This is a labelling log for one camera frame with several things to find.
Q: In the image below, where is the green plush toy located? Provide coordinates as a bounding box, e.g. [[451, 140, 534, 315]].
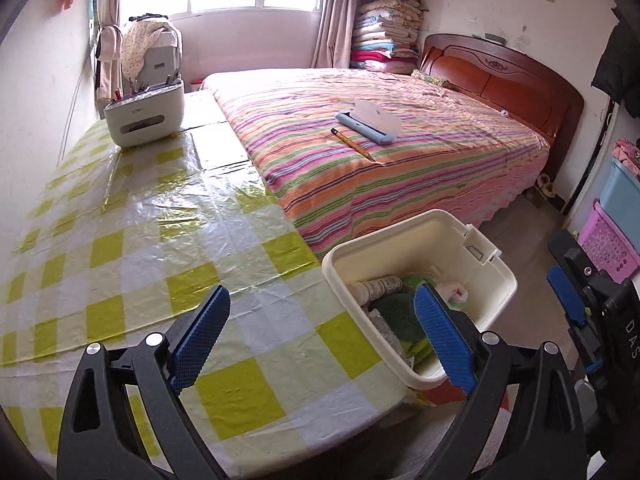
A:
[[369, 292, 432, 358]]

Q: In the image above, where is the green plastic tissue package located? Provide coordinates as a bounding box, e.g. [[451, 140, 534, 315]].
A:
[[401, 271, 469, 311]]

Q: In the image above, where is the silver pill blister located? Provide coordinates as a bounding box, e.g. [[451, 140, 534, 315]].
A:
[[368, 309, 410, 364]]

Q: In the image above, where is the cream plastic trash bin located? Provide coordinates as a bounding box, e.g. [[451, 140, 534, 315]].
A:
[[322, 209, 518, 393]]

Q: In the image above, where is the pink plastic basket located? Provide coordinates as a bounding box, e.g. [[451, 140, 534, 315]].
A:
[[578, 200, 639, 283]]

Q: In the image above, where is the light blue storage box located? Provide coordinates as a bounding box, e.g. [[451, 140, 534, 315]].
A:
[[600, 158, 640, 248]]

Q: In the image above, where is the pair of slippers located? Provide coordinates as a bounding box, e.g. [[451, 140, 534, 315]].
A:
[[535, 174, 555, 200]]

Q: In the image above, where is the yellow checkered plastic tablecloth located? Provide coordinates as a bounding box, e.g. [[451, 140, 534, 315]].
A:
[[1, 92, 414, 478]]

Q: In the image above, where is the striped bed sheet mattress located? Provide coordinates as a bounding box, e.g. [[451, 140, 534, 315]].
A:
[[202, 68, 550, 256]]

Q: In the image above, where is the black hanging jacket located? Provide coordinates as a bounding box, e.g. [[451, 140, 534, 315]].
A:
[[591, 8, 639, 118]]

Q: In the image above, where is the red wooden headboard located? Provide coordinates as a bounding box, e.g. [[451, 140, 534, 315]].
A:
[[420, 34, 584, 153]]

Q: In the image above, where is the white tissue box organizer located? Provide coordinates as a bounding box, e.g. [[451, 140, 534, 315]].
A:
[[104, 78, 184, 148]]

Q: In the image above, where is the yellow pencil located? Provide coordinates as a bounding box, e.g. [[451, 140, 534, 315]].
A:
[[330, 128, 375, 162]]

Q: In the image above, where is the grey white appliance cabinet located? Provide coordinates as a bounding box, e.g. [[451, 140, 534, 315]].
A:
[[136, 46, 181, 87]]

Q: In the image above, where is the pink curtain left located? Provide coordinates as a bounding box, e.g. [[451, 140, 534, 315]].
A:
[[94, 0, 122, 114]]

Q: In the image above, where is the pink curtain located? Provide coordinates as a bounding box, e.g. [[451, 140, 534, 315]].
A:
[[94, 0, 122, 114], [311, 0, 358, 68]]

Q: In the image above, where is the dotted cloth on appliance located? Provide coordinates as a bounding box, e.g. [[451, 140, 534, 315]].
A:
[[120, 18, 182, 80]]

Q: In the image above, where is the stack of folded quilts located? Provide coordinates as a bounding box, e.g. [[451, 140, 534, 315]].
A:
[[349, 0, 425, 75]]

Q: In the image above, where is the pink curtain right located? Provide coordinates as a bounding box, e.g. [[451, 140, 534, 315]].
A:
[[311, 0, 358, 68]]

